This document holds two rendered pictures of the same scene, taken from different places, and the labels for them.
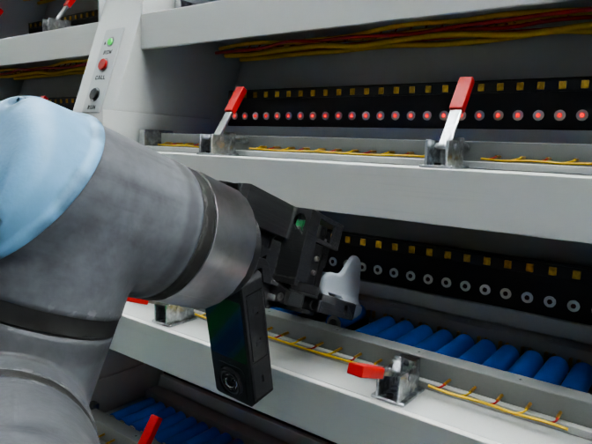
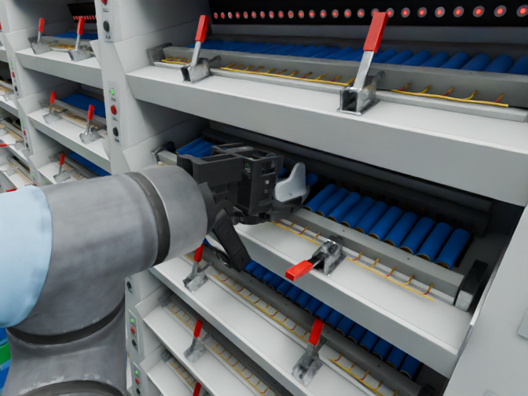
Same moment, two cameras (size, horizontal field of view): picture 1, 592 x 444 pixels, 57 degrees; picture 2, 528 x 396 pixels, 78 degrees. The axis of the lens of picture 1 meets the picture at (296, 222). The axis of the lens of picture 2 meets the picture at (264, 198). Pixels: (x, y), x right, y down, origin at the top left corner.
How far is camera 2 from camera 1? 0.19 m
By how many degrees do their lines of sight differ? 30
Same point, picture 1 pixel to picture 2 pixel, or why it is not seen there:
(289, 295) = (247, 218)
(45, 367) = (75, 363)
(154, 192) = (108, 239)
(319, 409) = (281, 266)
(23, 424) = not seen: outside the picture
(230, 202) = (179, 199)
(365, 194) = (298, 129)
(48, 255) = (46, 309)
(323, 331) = not seen: hidden behind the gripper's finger
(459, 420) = (363, 287)
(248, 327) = (224, 242)
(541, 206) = (430, 158)
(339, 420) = not seen: hidden behind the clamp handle
